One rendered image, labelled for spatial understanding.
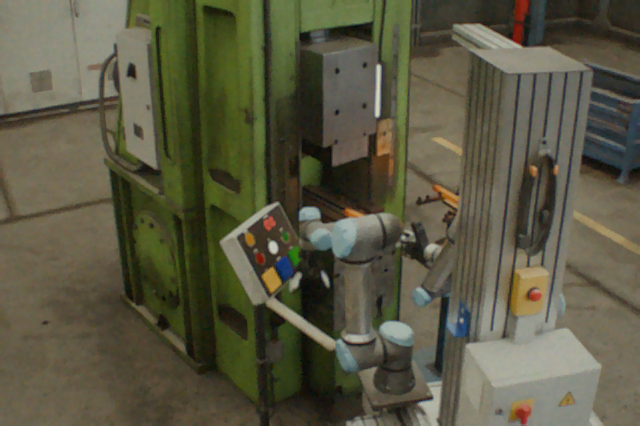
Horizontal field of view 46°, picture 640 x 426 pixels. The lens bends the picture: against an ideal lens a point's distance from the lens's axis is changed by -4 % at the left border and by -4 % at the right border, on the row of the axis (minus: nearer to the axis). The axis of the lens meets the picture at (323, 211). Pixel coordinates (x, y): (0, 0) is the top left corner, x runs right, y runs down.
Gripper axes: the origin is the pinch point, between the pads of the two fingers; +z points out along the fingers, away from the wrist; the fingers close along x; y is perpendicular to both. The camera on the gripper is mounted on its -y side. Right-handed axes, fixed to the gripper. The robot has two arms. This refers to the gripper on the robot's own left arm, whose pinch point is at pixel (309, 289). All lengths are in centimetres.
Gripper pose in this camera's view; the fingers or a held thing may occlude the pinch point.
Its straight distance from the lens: 307.9
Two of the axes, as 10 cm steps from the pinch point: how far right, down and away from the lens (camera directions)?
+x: 9.7, -1.0, 2.0
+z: 0.0, 9.0, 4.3
